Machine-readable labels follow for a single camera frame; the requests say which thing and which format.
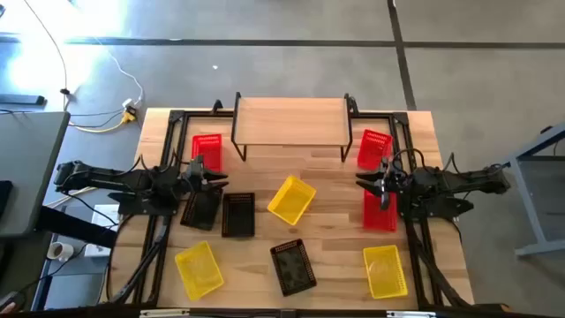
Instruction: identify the black desk crossbar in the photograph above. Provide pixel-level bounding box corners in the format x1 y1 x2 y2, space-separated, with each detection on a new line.
34 205 118 249

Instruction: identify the grey metal table frame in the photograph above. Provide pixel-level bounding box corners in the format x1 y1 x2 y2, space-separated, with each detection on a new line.
486 122 565 258

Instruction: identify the silver metal bracket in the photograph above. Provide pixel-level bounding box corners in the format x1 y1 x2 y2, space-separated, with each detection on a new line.
139 308 192 318
385 310 439 318

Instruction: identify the dark flat bar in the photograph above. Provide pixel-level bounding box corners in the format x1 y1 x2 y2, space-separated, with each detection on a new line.
0 93 47 107

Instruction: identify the white box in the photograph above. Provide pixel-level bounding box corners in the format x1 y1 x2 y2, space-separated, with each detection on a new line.
83 202 121 259

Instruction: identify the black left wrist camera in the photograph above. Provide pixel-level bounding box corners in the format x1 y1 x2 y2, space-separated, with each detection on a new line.
188 154 206 177

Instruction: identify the yellow plastic basket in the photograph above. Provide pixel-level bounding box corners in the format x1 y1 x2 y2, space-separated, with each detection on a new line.
267 175 318 227
174 239 225 302
362 244 410 300

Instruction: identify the grey desk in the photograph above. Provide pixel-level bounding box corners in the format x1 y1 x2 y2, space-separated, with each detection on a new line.
0 110 72 239

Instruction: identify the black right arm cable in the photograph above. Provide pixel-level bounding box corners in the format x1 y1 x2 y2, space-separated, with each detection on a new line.
390 147 428 178

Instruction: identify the yellow floor cable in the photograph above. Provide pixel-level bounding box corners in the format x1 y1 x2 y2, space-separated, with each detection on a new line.
68 117 130 135

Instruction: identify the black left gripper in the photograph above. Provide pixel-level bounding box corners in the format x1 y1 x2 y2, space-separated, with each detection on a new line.
178 165 230 193

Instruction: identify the white floor cable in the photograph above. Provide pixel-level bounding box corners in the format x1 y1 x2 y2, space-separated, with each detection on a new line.
94 37 146 107

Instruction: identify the black metal table frame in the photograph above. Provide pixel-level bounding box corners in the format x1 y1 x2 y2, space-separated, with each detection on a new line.
105 108 476 310

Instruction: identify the white cup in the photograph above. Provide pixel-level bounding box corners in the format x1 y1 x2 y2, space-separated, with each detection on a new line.
46 241 75 262

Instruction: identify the cream floor cable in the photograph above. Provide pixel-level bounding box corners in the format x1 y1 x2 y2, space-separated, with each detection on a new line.
43 185 99 209

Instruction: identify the red plastic basket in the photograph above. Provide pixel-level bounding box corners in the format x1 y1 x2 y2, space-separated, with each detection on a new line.
191 133 223 174
362 188 399 232
356 128 394 171

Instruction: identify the black plastic basket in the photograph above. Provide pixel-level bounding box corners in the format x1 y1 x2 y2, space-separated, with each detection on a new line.
269 238 318 298
221 192 257 239
179 187 223 232

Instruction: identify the wooden shelf with black legs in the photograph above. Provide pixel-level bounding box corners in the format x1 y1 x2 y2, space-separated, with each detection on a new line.
230 91 359 163

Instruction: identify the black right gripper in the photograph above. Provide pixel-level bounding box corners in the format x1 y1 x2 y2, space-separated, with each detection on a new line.
355 163 410 199

